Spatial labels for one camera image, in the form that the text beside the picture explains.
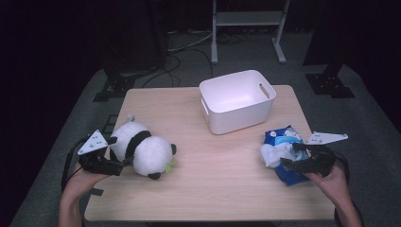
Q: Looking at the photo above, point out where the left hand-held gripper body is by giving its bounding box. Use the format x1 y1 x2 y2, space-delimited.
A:
78 130 126 177

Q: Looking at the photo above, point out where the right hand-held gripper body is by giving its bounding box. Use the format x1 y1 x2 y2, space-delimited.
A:
302 131 349 178

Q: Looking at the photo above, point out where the blue wet wipes packet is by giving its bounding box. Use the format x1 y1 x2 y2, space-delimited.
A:
264 125 314 187

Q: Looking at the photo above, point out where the panda plush toy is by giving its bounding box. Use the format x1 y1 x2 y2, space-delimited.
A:
108 113 178 181

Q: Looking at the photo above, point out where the white plastic storage box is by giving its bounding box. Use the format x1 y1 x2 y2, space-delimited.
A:
199 69 277 136

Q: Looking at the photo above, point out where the person's right hand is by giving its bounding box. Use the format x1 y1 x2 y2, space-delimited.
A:
305 164 350 206

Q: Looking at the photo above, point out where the person's left hand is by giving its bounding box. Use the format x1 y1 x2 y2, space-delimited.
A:
64 166 111 198

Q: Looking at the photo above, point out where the black stand base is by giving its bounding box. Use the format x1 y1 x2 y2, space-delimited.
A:
93 56 137 103
305 62 356 99

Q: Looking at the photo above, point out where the white metal stand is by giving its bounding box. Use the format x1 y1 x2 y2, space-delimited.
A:
210 0 291 65

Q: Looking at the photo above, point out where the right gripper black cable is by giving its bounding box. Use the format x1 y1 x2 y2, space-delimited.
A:
334 150 352 185

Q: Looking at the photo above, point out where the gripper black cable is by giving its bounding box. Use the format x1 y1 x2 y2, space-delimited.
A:
334 150 352 185
61 136 91 192

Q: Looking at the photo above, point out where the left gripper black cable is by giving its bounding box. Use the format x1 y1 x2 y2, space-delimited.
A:
61 136 91 192

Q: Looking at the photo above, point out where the black floor cable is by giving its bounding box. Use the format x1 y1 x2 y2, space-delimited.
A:
141 46 216 89

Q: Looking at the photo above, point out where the grey floor cable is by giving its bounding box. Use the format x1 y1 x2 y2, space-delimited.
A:
166 30 216 53

